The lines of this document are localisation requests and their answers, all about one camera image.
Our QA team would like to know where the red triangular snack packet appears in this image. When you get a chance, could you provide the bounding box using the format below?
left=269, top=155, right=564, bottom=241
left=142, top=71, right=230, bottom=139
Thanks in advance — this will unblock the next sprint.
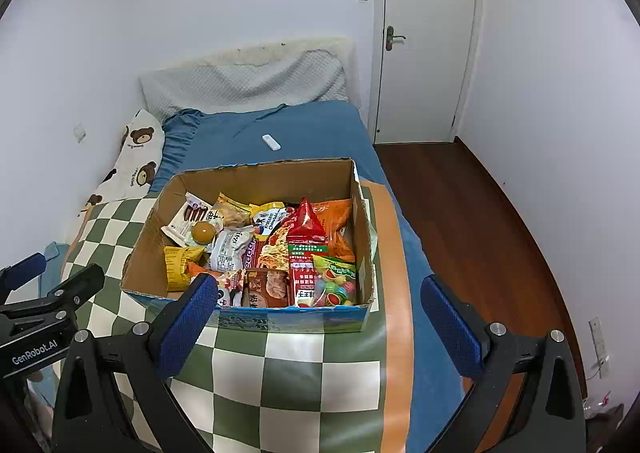
left=286, top=197, right=329, bottom=245

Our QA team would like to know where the orange and white snack packet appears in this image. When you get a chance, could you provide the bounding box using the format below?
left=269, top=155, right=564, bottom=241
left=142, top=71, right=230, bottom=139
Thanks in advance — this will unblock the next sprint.
left=189, top=267, right=247, bottom=308

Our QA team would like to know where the metal door handle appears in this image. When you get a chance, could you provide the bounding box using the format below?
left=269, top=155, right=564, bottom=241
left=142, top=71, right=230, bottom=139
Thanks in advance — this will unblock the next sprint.
left=384, top=26, right=407, bottom=52

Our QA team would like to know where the white chocolate stick packet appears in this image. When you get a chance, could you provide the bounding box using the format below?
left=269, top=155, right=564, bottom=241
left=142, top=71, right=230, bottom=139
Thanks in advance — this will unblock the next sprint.
left=161, top=192, right=214, bottom=245

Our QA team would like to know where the green checkered blanket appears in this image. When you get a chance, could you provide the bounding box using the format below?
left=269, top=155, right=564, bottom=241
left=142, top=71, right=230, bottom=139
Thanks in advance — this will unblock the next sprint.
left=60, top=180, right=416, bottom=453

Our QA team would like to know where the white fluffy headboard cushion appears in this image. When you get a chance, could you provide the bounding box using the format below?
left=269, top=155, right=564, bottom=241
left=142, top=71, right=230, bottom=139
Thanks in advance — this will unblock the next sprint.
left=150, top=36, right=359, bottom=109

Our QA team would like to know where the round brown egg snack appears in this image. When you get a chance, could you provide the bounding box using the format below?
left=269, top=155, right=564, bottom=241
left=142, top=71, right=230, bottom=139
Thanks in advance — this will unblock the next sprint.
left=191, top=221, right=217, bottom=245

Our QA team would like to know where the brown snack packet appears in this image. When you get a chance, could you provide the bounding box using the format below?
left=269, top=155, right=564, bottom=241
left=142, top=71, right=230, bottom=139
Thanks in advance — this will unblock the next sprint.
left=244, top=269, right=291, bottom=309

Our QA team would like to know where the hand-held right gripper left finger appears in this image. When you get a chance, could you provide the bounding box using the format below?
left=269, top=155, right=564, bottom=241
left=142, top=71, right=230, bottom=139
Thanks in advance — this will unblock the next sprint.
left=52, top=274, right=219, bottom=453

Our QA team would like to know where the yellow snack packet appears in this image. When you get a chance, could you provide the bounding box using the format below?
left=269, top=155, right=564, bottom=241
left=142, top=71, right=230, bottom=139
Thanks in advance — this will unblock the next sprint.
left=163, top=245, right=207, bottom=287

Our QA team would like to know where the green candy packet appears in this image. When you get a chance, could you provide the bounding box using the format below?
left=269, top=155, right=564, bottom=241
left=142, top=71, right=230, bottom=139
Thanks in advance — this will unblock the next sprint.
left=312, top=254, right=359, bottom=307

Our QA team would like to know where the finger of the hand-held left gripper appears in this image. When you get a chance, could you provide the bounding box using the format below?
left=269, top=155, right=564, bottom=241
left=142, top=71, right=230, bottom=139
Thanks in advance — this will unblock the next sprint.
left=30, top=263, right=106, bottom=321
left=0, top=252, right=48, bottom=305

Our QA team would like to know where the noodle picture snack packet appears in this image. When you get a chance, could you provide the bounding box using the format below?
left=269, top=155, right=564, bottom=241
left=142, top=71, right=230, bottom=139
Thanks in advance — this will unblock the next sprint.
left=255, top=223, right=297, bottom=272

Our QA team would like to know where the grey pillow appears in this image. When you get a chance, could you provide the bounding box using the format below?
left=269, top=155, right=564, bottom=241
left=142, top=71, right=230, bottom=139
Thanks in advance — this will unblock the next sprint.
left=139, top=50, right=350, bottom=120

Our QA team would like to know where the bear print pillow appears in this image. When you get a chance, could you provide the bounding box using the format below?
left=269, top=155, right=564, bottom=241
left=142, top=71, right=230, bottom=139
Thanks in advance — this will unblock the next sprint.
left=76, top=109, right=166, bottom=220

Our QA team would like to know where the long white wall socket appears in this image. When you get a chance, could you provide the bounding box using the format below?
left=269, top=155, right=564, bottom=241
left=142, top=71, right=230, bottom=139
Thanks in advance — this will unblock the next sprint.
left=588, top=316, right=612, bottom=379

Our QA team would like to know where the blue printed cardboard box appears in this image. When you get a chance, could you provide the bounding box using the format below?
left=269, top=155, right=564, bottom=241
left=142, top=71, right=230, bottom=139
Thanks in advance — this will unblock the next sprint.
left=121, top=158, right=377, bottom=334

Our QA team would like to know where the white and blue snack packet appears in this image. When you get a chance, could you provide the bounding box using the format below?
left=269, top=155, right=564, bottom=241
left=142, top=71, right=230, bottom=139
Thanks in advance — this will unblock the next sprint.
left=250, top=202, right=287, bottom=235

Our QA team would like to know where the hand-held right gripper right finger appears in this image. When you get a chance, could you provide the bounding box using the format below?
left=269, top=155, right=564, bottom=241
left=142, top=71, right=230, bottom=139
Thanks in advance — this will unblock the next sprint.
left=421, top=275, right=587, bottom=453

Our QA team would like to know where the white door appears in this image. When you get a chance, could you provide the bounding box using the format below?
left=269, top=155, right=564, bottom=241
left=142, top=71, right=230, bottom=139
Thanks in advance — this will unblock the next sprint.
left=367, top=0, right=485, bottom=145

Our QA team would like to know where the beige snack packet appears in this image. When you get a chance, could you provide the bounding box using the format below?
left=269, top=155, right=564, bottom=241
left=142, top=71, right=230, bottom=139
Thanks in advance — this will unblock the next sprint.
left=211, top=192, right=252, bottom=229

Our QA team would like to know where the blue bed sheet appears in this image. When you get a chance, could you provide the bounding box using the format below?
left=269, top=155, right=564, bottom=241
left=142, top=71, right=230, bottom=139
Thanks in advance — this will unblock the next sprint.
left=150, top=100, right=464, bottom=453

